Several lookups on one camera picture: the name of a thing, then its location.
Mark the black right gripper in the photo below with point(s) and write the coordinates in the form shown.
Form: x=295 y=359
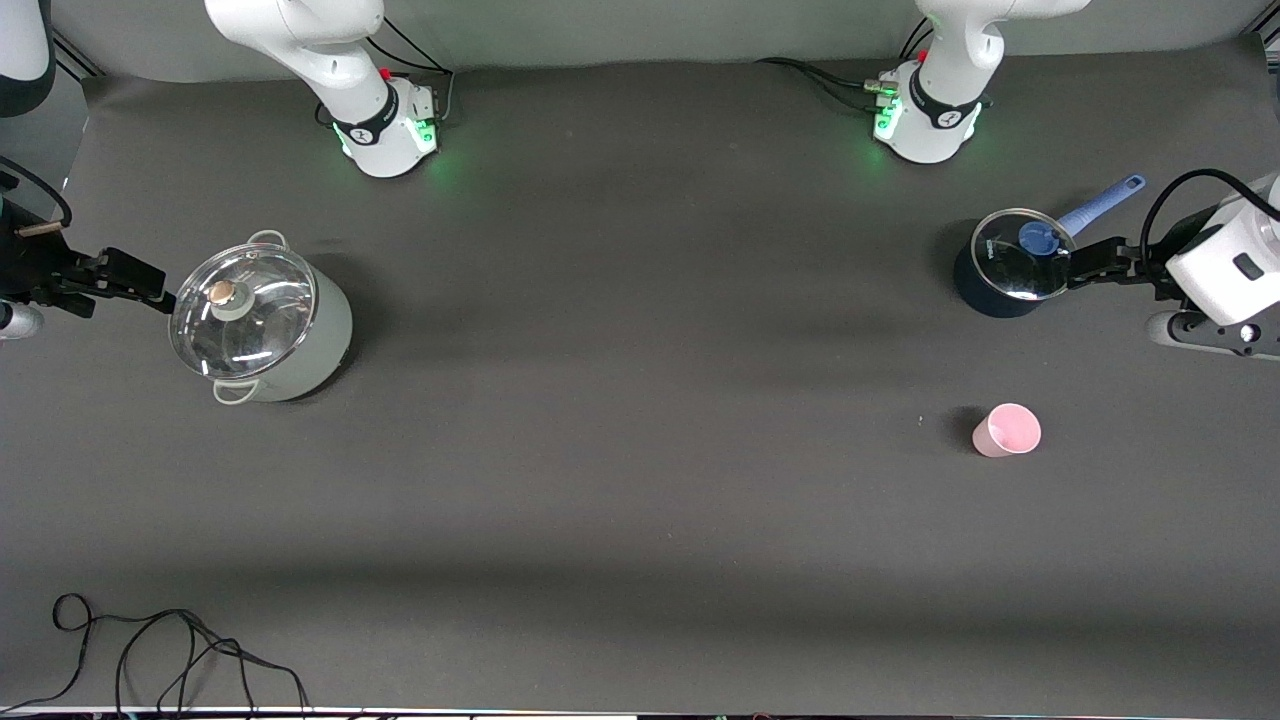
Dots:
x=38 y=270

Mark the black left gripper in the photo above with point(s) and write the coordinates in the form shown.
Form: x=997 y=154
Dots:
x=1146 y=270

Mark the pink plastic cup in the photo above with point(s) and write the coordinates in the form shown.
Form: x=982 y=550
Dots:
x=1008 y=432

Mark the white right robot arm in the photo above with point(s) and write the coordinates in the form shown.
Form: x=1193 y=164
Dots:
x=330 y=60

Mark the glass lid with blue knob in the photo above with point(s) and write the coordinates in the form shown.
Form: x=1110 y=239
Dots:
x=1010 y=265

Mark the glass lid with brass knob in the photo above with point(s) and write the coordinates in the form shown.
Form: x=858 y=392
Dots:
x=250 y=320

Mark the dark blue saucepan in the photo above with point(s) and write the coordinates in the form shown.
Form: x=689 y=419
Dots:
x=985 y=300

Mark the dark grey table cloth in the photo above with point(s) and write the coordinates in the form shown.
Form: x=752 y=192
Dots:
x=640 y=500

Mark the black aluminium frame rail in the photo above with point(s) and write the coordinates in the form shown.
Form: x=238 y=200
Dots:
x=75 y=58
x=1262 y=40

